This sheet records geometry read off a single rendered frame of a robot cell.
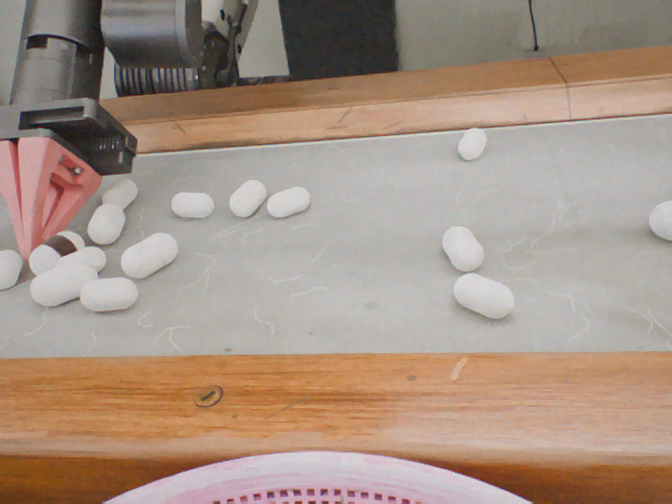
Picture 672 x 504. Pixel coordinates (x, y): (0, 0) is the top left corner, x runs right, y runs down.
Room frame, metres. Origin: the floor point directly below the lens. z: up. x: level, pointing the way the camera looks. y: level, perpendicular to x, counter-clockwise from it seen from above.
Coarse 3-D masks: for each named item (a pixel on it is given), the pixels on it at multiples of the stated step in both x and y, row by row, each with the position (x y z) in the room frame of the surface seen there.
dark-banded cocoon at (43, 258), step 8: (64, 232) 0.35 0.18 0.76; (72, 240) 0.34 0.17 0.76; (80, 240) 0.35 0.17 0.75; (40, 248) 0.33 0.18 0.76; (48, 248) 0.33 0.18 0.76; (80, 248) 0.34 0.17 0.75; (32, 256) 0.33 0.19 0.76; (40, 256) 0.33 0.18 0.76; (48, 256) 0.33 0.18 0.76; (56, 256) 0.33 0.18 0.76; (32, 264) 0.32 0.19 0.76; (40, 264) 0.32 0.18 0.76; (48, 264) 0.32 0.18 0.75; (40, 272) 0.32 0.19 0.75
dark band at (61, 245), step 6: (48, 240) 0.34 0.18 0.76; (54, 240) 0.34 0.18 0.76; (60, 240) 0.34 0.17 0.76; (66, 240) 0.34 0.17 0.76; (54, 246) 0.33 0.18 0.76; (60, 246) 0.34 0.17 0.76; (66, 246) 0.34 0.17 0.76; (72, 246) 0.34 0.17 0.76; (60, 252) 0.33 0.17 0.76; (66, 252) 0.33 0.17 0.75; (72, 252) 0.34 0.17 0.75
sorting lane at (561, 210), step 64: (512, 128) 0.46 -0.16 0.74; (576, 128) 0.44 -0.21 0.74; (640, 128) 0.42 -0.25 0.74; (0, 192) 0.49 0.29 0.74; (192, 192) 0.43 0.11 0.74; (320, 192) 0.40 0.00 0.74; (384, 192) 0.38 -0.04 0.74; (448, 192) 0.37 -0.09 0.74; (512, 192) 0.35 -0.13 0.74; (576, 192) 0.34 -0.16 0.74; (640, 192) 0.33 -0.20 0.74; (192, 256) 0.33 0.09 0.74; (256, 256) 0.32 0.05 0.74; (320, 256) 0.31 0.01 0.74; (384, 256) 0.30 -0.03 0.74; (448, 256) 0.29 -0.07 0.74; (512, 256) 0.28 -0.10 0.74; (576, 256) 0.27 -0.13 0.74; (640, 256) 0.26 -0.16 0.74; (0, 320) 0.29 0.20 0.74; (64, 320) 0.28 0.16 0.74; (128, 320) 0.27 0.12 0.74; (192, 320) 0.26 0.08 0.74; (256, 320) 0.25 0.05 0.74; (320, 320) 0.24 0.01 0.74; (384, 320) 0.24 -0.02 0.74; (448, 320) 0.23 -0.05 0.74; (512, 320) 0.22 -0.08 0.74; (576, 320) 0.21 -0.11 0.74; (640, 320) 0.21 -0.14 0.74
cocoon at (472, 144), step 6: (468, 132) 0.42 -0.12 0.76; (474, 132) 0.42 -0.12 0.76; (480, 132) 0.42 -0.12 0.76; (462, 138) 0.42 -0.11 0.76; (468, 138) 0.41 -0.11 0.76; (474, 138) 0.41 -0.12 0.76; (480, 138) 0.41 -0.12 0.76; (486, 138) 0.42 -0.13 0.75; (462, 144) 0.41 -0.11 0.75; (468, 144) 0.41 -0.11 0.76; (474, 144) 0.41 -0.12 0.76; (480, 144) 0.41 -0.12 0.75; (462, 150) 0.41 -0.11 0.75; (468, 150) 0.41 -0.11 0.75; (474, 150) 0.40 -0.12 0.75; (480, 150) 0.41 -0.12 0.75; (462, 156) 0.41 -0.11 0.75; (468, 156) 0.41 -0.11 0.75; (474, 156) 0.41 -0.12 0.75
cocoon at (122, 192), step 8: (120, 184) 0.42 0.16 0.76; (128, 184) 0.43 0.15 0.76; (104, 192) 0.42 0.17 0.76; (112, 192) 0.41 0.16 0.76; (120, 192) 0.41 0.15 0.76; (128, 192) 0.42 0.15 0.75; (136, 192) 0.43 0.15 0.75; (104, 200) 0.41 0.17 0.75; (112, 200) 0.41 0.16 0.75; (120, 200) 0.41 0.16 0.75; (128, 200) 0.42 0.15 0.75; (120, 208) 0.41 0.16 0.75
